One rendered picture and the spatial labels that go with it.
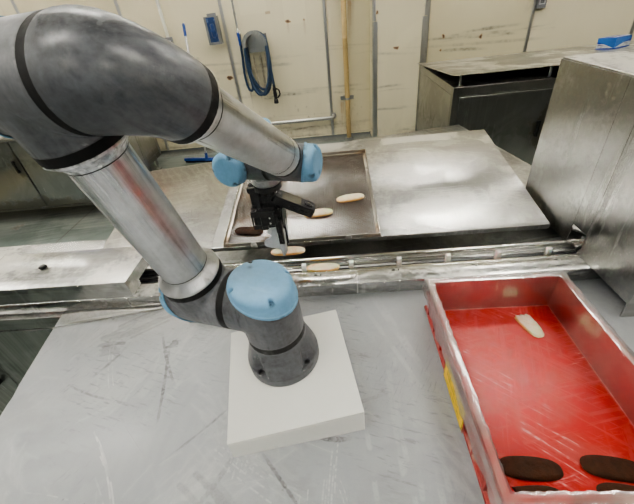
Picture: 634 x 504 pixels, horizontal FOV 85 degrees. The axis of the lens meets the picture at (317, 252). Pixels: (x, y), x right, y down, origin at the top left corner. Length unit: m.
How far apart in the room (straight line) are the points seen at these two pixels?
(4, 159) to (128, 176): 3.61
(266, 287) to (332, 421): 0.28
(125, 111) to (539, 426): 0.81
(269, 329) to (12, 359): 1.13
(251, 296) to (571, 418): 0.63
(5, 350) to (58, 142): 1.17
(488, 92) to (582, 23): 2.68
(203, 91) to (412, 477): 0.67
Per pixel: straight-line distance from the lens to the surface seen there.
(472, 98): 2.70
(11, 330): 1.48
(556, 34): 5.19
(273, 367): 0.71
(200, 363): 0.92
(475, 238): 1.24
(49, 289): 1.24
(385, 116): 4.42
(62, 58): 0.40
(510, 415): 0.82
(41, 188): 4.07
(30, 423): 1.04
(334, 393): 0.72
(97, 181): 0.52
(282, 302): 0.60
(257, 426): 0.72
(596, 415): 0.88
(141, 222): 0.55
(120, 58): 0.39
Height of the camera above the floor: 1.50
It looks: 36 degrees down
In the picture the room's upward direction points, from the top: 7 degrees counter-clockwise
